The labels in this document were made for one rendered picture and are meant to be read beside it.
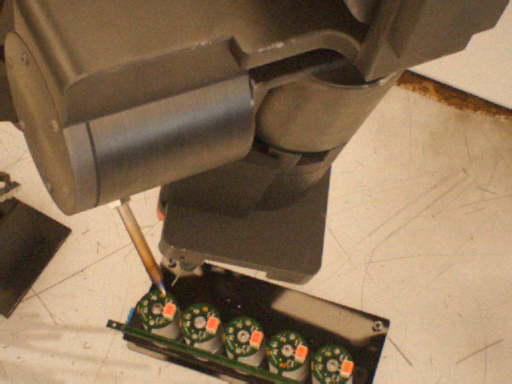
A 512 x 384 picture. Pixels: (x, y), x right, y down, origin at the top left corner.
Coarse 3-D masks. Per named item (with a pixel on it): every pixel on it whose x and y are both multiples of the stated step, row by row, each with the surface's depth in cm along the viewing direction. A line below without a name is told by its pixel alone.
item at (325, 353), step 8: (320, 352) 58; (328, 352) 58; (344, 352) 58; (312, 360) 58; (320, 360) 58; (336, 360) 58; (352, 360) 58; (312, 368) 58; (320, 368) 58; (352, 368) 58; (320, 376) 57; (328, 376) 57; (336, 376) 57
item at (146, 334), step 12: (108, 324) 60; (120, 324) 60; (144, 336) 59; (156, 336) 59; (180, 348) 59; (192, 348) 59; (216, 360) 58; (228, 360) 58; (252, 372) 58; (264, 372) 58
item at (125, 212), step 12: (120, 204) 59; (120, 216) 60; (132, 216) 60; (132, 228) 60; (132, 240) 60; (144, 240) 60; (144, 252) 60; (144, 264) 60; (156, 264) 60; (156, 276) 60
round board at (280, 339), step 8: (272, 336) 59; (280, 336) 59; (288, 336) 59; (296, 336) 59; (272, 344) 58; (280, 344) 58; (288, 344) 58; (296, 344) 58; (304, 344) 58; (272, 352) 58; (280, 352) 58; (272, 360) 58; (280, 360) 58; (288, 360) 58; (304, 360) 58; (280, 368) 58; (288, 368) 58; (296, 368) 58
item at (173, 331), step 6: (162, 294) 60; (162, 306) 60; (156, 312) 60; (180, 312) 61; (174, 324) 60; (156, 330) 60; (162, 330) 60; (168, 330) 60; (174, 330) 61; (180, 330) 62; (168, 336) 61; (174, 336) 62; (180, 336) 63
